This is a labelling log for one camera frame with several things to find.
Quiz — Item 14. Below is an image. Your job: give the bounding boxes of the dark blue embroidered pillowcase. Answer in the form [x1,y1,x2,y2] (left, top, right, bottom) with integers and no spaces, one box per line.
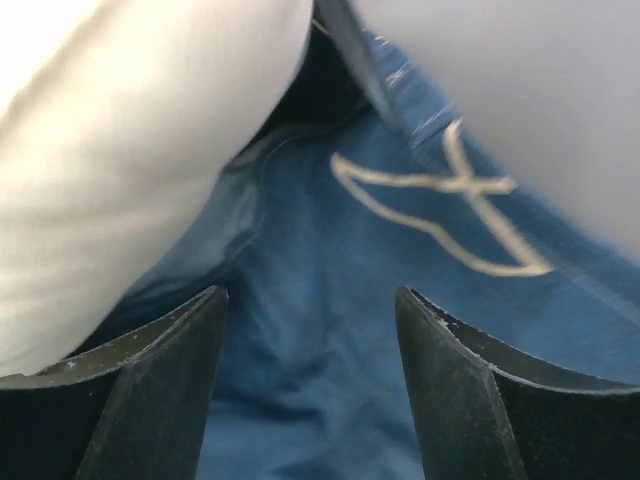
[90,1,639,479]

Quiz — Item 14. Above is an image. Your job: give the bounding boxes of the cream pillow with bear print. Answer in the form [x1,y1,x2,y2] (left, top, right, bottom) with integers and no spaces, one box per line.
[1,1,313,375]

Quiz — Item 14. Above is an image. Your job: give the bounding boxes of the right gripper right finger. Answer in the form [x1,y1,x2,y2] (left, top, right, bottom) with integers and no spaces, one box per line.
[395,288,639,480]

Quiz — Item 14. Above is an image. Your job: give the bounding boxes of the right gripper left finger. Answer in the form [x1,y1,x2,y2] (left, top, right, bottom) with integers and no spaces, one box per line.
[1,288,228,480]

